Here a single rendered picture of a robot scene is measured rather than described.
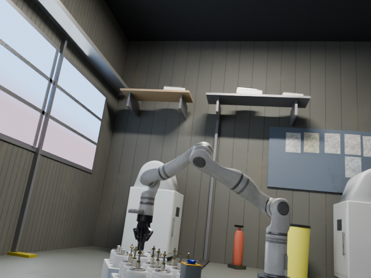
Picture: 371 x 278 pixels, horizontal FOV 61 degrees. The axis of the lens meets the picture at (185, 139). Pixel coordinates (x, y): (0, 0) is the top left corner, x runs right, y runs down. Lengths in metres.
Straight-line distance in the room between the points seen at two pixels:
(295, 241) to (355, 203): 0.81
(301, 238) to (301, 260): 0.25
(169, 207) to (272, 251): 2.69
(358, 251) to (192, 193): 2.21
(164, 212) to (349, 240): 2.13
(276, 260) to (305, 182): 3.40
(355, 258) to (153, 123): 3.29
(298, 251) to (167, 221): 1.60
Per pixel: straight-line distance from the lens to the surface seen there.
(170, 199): 4.04
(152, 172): 1.50
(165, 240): 4.04
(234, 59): 5.42
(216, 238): 4.71
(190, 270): 1.40
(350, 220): 4.10
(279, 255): 1.46
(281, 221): 1.46
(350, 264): 4.09
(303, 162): 4.85
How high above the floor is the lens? 0.47
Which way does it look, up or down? 15 degrees up
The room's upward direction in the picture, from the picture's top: 7 degrees clockwise
